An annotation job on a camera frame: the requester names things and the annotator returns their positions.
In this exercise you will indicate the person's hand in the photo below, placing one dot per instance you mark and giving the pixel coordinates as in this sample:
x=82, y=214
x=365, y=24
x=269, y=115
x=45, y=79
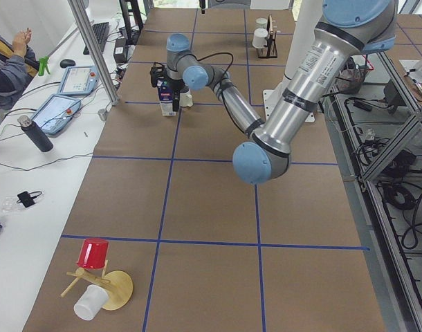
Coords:
x=20, y=42

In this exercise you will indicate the wooden stand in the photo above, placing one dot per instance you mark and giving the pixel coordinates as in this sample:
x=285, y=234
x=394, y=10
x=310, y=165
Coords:
x=118, y=284

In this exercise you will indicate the person's grey sleeved forearm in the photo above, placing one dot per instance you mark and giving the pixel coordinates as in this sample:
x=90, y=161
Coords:
x=14, y=78

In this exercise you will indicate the aluminium frame post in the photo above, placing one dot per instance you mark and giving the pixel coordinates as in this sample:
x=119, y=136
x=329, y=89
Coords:
x=87, y=33

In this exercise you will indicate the black computer mouse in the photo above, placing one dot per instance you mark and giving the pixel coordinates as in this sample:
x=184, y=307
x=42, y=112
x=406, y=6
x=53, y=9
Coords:
x=67, y=63

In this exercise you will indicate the black keyboard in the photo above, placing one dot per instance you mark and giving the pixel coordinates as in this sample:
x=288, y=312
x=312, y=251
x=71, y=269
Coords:
x=101, y=32

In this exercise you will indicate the black water bottle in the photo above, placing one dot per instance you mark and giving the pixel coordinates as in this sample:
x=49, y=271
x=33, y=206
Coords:
x=36, y=135

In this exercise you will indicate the blue white milk carton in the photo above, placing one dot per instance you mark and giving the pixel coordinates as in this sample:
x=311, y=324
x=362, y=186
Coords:
x=165, y=96

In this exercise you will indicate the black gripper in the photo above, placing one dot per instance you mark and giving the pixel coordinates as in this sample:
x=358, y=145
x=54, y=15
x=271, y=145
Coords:
x=175, y=88

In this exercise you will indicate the red plastic cup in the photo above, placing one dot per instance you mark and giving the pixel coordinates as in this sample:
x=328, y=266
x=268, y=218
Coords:
x=93, y=253

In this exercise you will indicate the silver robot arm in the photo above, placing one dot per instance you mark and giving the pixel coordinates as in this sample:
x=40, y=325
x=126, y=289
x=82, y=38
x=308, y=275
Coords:
x=327, y=34

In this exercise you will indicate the white HOME mug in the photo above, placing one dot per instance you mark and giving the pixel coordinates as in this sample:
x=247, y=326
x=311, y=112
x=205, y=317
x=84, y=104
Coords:
x=185, y=99

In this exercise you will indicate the white mug on rack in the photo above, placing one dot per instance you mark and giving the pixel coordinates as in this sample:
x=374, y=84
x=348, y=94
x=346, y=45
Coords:
x=259, y=38
x=261, y=22

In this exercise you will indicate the green clamp tool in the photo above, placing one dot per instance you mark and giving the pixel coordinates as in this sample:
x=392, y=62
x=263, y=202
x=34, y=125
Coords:
x=43, y=66

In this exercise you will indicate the small black device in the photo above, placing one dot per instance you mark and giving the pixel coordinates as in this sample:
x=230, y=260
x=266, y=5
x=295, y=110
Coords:
x=26, y=199

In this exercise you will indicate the blue teach pendant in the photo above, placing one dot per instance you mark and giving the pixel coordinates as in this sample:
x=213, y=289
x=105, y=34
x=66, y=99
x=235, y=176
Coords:
x=78, y=81
x=55, y=113

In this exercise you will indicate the black wire mug rack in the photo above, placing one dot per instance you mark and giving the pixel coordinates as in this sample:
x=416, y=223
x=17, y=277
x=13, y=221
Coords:
x=270, y=49

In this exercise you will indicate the white plastic cup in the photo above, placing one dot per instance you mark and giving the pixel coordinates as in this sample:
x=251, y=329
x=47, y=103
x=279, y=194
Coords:
x=90, y=303

